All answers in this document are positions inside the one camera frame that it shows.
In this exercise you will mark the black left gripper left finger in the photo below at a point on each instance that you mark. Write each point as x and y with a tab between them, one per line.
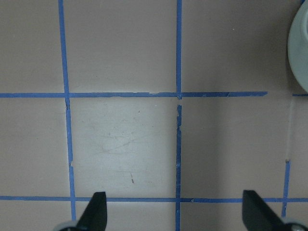
94	217

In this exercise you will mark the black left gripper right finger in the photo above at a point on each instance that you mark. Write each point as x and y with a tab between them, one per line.
257	215

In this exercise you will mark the pale green cooking pot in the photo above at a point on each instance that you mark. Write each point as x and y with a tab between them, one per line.
297	46

